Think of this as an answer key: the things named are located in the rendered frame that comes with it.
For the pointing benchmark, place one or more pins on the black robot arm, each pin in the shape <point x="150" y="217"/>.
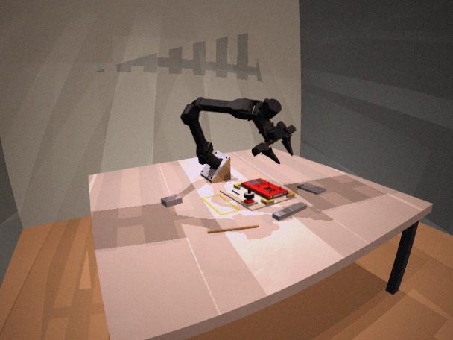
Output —
<point x="241" y="108"/>

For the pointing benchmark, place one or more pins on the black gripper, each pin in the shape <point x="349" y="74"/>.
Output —
<point x="264" y="148"/>

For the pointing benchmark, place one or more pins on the grey flat bar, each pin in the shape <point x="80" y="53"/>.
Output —
<point x="289" y="211"/>

